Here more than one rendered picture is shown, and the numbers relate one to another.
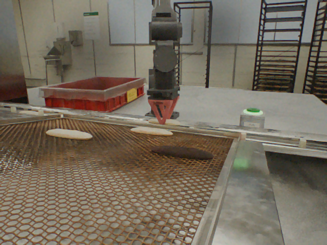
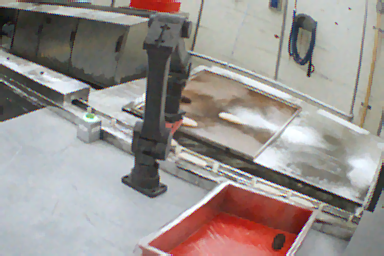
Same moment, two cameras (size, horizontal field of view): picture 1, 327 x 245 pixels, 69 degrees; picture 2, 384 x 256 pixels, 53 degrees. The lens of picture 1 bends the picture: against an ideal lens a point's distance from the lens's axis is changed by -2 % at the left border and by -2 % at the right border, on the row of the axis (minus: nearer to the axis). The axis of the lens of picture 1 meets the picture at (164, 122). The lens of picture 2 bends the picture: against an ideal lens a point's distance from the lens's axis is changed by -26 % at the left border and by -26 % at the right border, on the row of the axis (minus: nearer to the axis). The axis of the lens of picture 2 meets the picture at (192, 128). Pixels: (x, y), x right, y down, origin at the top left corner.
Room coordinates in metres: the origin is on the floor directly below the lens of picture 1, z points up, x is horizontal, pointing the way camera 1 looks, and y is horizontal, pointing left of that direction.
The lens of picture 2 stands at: (2.19, 0.27, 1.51)
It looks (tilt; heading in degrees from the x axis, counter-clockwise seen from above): 20 degrees down; 187
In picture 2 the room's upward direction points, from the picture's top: 12 degrees clockwise
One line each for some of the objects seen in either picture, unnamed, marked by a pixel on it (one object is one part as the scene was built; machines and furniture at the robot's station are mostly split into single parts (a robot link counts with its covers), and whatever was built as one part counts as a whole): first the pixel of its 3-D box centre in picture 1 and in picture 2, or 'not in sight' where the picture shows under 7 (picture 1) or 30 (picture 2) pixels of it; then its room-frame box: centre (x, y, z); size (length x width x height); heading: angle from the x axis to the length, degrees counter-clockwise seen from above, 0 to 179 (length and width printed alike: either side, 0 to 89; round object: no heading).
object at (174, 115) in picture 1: (162, 107); (145, 174); (0.92, 0.01, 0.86); 0.12 x 0.09 x 0.08; 70
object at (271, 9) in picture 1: (276, 61); not in sight; (3.82, -1.76, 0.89); 0.60 x 0.59 x 1.78; 62
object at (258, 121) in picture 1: (250, 129); (88, 132); (0.70, -0.27, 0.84); 0.08 x 0.08 x 0.11; 70
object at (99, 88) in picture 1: (100, 91); (239, 243); (1.21, 0.32, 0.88); 0.49 x 0.34 x 0.10; 164
